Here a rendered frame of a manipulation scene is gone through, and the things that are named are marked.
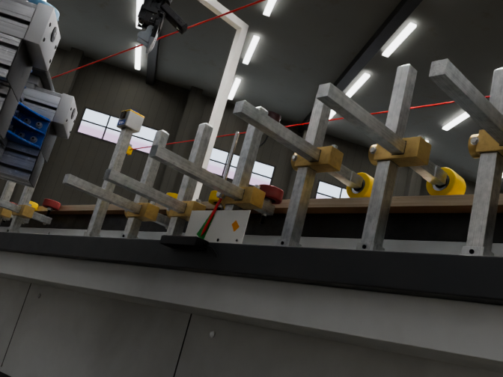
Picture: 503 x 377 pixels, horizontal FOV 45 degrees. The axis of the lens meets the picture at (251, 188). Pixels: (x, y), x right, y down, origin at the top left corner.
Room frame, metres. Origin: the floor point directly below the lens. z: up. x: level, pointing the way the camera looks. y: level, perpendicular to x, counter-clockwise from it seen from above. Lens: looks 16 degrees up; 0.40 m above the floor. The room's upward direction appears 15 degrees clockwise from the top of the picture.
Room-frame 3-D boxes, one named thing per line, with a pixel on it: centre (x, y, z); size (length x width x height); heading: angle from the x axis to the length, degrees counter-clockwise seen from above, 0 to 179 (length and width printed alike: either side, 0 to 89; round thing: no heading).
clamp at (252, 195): (1.69, 0.02, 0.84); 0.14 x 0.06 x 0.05; 41
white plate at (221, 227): (1.71, 0.07, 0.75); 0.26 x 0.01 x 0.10; 41
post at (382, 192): (1.33, -0.29, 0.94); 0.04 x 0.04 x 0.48; 41
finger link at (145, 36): (1.88, 0.47, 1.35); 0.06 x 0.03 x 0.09; 97
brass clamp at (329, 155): (1.50, -0.14, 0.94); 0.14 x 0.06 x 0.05; 41
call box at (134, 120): (2.29, 0.53, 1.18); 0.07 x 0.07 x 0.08; 41
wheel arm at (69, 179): (2.00, 0.40, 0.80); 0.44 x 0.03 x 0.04; 131
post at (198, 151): (1.90, 0.20, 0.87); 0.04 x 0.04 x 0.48; 41
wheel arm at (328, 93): (1.26, -0.28, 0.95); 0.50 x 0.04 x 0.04; 131
